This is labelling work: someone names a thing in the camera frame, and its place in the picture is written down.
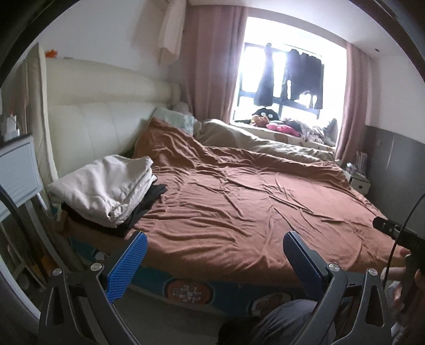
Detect light green pillow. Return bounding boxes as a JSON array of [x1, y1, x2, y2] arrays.
[[153, 107, 196, 135]]

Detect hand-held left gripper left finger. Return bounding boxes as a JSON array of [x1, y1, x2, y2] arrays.
[[38, 230, 148, 345]]

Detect brown blanket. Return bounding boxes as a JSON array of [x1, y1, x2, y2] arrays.
[[55, 117, 404, 282]]

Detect dark hanging clothes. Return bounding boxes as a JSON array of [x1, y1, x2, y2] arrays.
[[232, 41, 324, 122]]

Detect long dark hanging coat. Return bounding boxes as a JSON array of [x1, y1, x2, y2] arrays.
[[254, 42, 276, 106]]

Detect pink plush toy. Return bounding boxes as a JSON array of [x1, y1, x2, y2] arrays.
[[267, 123, 299, 135]]

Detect person's left leg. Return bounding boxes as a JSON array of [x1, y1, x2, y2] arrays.
[[252, 297, 333, 345]]

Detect black folded clothes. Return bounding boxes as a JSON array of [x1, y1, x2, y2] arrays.
[[60, 183, 168, 238]]

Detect dark purple hanging shirt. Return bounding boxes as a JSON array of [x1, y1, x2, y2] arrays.
[[284, 49, 304, 100]]

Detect pile of mixed clothes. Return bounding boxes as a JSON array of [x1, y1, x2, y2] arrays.
[[282, 118, 337, 145]]

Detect cream padded headboard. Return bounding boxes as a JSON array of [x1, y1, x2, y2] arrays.
[[27, 43, 181, 186]]

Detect beige duvet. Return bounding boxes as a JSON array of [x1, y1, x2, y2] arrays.
[[194, 119, 344, 165]]

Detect pink white packages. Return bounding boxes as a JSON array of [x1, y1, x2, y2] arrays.
[[355, 151, 368, 176]]

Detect white nightstand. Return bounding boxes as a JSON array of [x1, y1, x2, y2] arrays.
[[345, 172, 370, 196]]

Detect cream hanging cloth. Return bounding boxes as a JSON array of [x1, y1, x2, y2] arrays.
[[158, 0, 186, 65]]

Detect blue cartoon printed bedsheet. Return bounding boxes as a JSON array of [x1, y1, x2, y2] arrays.
[[66, 239, 319, 317]]

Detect white bedside cabinet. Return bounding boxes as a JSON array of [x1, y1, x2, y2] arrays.
[[0, 133, 44, 223]]

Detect black plush toy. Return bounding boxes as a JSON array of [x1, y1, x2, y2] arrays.
[[254, 108, 279, 122]]

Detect pink curtain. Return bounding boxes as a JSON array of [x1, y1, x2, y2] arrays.
[[184, 7, 248, 125], [334, 41, 371, 161]]

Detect beige jacket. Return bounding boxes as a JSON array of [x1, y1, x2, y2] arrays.
[[48, 155, 158, 228]]

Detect black hanging garment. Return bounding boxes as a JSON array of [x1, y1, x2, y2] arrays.
[[300, 51, 324, 110]]

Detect person's right hand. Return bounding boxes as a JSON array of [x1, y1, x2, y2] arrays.
[[381, 246, 413, 311]]

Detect white pillow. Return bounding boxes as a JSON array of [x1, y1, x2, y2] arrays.
[[173, 101, 194, 115]]

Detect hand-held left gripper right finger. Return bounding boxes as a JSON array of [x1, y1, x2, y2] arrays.
[[282, 230, 396, 345]]

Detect black cable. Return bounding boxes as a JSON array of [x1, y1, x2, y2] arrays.
[[385, 195, 425, 276]]

